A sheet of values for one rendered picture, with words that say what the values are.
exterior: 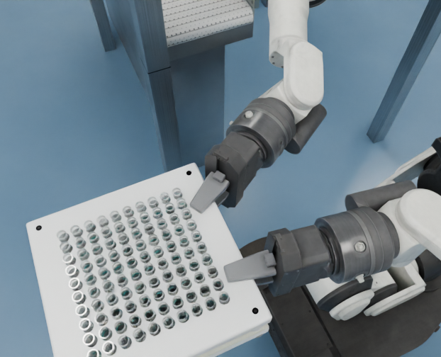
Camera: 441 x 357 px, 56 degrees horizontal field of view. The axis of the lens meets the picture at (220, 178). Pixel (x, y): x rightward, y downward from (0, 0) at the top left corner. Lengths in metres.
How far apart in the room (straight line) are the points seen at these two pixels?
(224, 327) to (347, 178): 1.46
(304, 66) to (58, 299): 0.48
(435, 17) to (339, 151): 0.69
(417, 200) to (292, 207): 1.23
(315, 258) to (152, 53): 0.70
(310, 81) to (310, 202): 1.17
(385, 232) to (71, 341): 0.39
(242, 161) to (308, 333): 0.93
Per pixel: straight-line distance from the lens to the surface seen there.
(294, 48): 0.69
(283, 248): 0.49
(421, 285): 1.40
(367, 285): 1.03
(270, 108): 0.64
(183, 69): 1.42
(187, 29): 1.17
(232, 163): 0.55
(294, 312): 1.42
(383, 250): 0.56
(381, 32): 2.66
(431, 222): 0.57
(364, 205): 0.60
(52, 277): 0.57
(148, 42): 1.04
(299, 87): 0.66
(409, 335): 1.53
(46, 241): 0.59
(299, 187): 1.84
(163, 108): 1.20
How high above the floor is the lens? 1.54
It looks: 57 degrees down
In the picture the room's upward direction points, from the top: straight up
